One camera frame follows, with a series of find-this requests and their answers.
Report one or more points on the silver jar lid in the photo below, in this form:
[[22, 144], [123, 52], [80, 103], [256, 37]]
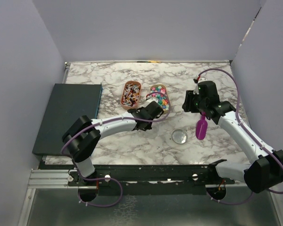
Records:
[[179, 136]]

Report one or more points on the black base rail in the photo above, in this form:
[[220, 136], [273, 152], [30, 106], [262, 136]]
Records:
[[149, 180]]

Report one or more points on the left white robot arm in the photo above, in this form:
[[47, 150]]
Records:
[[81, 139]]

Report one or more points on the tan tray of star candies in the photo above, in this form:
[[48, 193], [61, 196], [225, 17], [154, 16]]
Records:
[[160, 95]]

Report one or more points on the aluminium extrusion rail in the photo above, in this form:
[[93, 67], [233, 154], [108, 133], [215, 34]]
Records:
[[48, 179]]

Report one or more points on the pink tray of lollipops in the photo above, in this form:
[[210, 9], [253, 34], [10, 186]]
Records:
[[131, 95]]

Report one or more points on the dark blue box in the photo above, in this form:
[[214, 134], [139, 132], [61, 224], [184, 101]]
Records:
[[66, 104]]

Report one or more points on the purple plastic scoop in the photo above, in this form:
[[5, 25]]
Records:
[[201, 127]]

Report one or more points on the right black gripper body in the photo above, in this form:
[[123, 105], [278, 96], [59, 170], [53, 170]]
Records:
[[193, 102]]

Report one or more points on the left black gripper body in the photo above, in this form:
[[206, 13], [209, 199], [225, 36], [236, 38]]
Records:
[[149, 126]]

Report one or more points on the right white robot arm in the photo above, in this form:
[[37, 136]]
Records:
[[265, 168]]

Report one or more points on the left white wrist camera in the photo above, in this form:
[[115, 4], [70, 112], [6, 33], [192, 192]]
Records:
[[150, 100]]

